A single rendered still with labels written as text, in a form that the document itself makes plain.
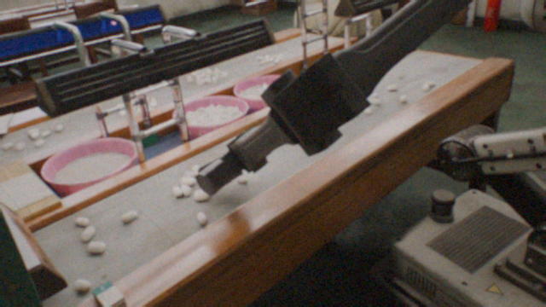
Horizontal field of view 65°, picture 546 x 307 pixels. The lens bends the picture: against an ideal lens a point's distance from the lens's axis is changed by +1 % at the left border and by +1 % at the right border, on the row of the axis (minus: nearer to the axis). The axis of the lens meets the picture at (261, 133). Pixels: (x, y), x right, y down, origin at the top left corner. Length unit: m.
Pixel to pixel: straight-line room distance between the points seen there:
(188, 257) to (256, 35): 0.61
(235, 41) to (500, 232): 0.95
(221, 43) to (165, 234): 0.49
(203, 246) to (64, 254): 0.32
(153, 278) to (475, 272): 0.84
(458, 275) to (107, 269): 0.88
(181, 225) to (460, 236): 0.82
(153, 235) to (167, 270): 0.15
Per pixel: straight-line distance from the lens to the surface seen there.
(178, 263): 0.90
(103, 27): 1.57
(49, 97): 0.94
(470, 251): 1.38
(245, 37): 1.16
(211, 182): 0.91
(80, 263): 1.02
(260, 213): 0.98
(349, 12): 1.49
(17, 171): 1.40
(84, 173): 1.36
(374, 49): 0.50
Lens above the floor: 1.36
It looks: 27 degrees down
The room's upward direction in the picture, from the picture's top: 5 degrees counter-clockwise
